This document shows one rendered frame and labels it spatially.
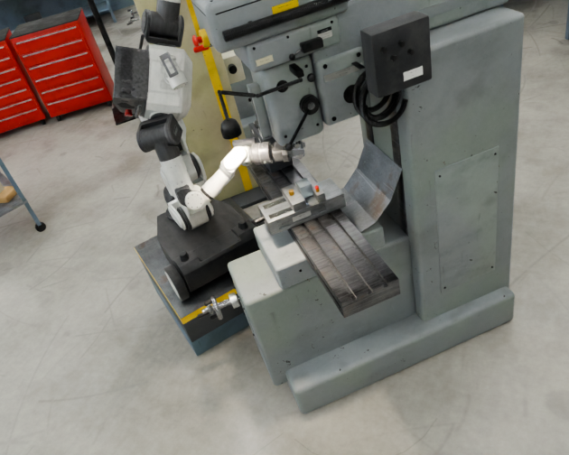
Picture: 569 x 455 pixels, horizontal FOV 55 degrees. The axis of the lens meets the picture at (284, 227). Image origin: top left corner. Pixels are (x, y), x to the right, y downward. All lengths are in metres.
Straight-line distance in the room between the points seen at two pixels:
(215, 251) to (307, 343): 0.68
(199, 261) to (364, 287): 1.10
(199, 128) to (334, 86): 2.05
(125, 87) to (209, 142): 1.86
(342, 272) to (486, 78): 0.90
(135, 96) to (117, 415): 1.73
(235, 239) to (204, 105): 1.31
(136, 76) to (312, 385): 1.56
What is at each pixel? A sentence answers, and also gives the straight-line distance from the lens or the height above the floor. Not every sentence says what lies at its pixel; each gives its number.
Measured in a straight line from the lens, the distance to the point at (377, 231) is 2.37.
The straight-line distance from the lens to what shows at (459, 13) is 2.23.
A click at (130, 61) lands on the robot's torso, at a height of 1.68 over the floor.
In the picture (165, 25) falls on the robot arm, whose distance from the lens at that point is 2.30.
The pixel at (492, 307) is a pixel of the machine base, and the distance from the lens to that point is 2.91.
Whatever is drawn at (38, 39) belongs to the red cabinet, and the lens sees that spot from 6.56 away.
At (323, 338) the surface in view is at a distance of 2.66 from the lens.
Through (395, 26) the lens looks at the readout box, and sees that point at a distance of 1.79.
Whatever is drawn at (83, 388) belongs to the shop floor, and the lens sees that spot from 3.41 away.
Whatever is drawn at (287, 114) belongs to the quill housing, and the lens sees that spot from 2.02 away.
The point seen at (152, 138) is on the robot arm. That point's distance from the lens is 2.19.
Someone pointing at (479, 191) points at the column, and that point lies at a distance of 2.48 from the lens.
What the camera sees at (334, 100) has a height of 1.44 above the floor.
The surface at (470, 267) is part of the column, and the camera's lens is 2.73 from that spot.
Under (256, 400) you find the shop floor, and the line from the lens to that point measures 2.92.
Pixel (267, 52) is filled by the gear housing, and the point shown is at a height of 1.69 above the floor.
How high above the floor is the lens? 2.32
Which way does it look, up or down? 37 degrees down
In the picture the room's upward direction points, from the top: 15 degrees counter-clockwise
